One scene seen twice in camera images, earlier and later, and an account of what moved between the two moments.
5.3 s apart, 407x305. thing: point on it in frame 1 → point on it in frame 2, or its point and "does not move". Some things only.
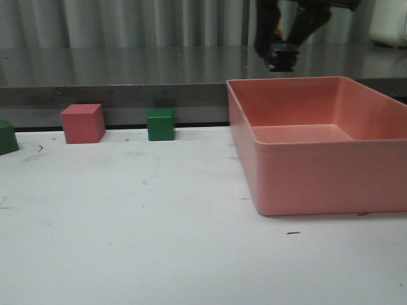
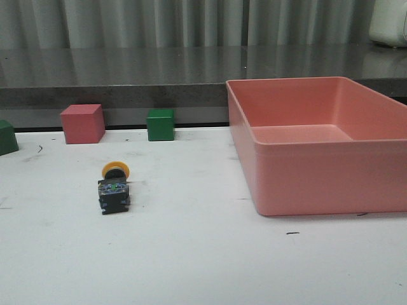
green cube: x=160 y=124 does not move
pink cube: x=82 y=123 does not move
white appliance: x=388 y=23 does not move
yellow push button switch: x=283 y=54 → x=114 y=195
